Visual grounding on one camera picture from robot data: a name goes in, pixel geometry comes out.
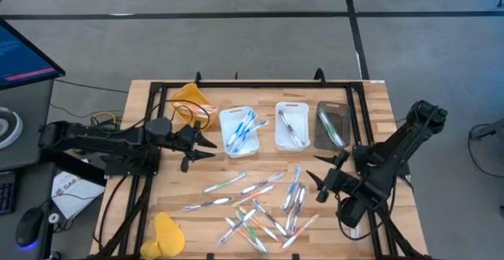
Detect yellow cloth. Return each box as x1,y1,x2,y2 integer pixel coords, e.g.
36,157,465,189
139,211,186,260

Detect thick black hanging cable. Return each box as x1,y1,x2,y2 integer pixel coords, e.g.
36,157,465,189
92,174,129,251

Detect black desk leg bar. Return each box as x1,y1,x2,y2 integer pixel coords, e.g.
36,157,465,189
39,149,108,187

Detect black floor cable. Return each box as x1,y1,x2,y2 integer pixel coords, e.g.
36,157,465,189
54,78,130,95
467,123,504,180

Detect grey side desk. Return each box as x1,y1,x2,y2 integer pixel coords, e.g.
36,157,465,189
0,79,56,260

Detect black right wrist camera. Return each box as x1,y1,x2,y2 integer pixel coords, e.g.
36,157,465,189
335,195,369,229

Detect grey translucent plastic bin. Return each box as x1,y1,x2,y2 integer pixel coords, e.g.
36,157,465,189
313,100,352,152

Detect black keyboard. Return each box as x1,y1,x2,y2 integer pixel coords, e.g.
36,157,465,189
0,169,17,217

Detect yellow and black cable bundle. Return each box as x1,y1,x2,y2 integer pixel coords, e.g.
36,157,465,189
50,102,121,129

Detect white printed paper sheet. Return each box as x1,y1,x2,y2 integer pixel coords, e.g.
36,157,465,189
50,170,106,221

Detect black computer mouse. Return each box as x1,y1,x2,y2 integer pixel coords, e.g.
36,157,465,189
15,206,46,249

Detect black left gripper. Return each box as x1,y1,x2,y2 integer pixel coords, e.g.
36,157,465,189
172,120,218,173

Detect yellow plastic bin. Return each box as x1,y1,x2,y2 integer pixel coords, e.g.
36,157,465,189
169,82,220,131

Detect purple toothbrush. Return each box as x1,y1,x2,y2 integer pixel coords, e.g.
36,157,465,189
283,116,306,147
183,196,233,213
279,112,303,146
217,208,258,246
290,185,307,236
240,172,284,195
251,199,289,237
276,108,298,141
285,183,302,233

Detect computer monitor blue screen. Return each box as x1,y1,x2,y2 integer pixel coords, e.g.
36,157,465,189
0,17,66,92

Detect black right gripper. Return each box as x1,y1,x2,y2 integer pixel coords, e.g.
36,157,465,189
305,148,360,205

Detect white round device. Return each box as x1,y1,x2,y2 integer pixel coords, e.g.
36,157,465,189
0,106,24,150

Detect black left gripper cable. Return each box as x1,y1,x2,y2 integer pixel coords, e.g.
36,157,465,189
133,98,213,135

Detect white plastic bin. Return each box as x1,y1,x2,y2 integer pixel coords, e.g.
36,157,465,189
274,101,312,153
218,106,261,158

